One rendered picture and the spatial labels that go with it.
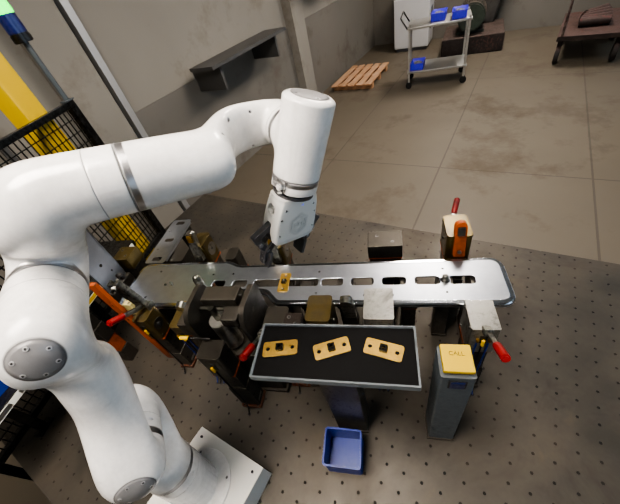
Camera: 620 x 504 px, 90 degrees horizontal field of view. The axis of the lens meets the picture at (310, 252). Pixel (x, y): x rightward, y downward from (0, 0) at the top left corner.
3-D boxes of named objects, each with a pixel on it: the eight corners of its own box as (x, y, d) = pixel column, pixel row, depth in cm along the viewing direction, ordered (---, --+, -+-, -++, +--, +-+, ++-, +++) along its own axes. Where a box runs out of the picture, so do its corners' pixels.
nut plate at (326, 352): (347, 336, 72) (346, 333, 71) (351, 350, 69) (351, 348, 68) (312, 346, 72) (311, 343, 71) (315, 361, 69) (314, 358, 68)
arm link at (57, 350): (164, 419, 75) (177, 489, 63) (108, 446, 70) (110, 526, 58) (82, 248, 47) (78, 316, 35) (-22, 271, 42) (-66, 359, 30)
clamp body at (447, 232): (454, 275, 133) (466, 208, 108) (460, 302, 124) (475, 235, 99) (433, 276, 135) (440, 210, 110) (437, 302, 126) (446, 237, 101)
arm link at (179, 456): (148, 508, 71) (81, 479, 56) (139, 434, 84) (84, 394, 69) (198, 474, 74) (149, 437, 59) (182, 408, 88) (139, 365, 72)
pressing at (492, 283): (498, 252, 101) (499, 249, 100) (520, 310, 86) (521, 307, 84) (145, 265, 135) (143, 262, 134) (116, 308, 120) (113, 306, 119)
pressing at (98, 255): (127, 272, 132) (68, 210, 109) (111, 294, 124) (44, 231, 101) (126, 272, 132) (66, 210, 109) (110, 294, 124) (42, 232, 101)
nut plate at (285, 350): (297, 339, 74) (296, 337, 73) (297, 354, 71) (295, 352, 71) (264, 342, 75) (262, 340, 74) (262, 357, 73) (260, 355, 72)
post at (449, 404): (449, 413, 97) (471, 345, 66) (454, 441, 92) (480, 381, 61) (424, 411, 99) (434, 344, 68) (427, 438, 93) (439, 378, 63)
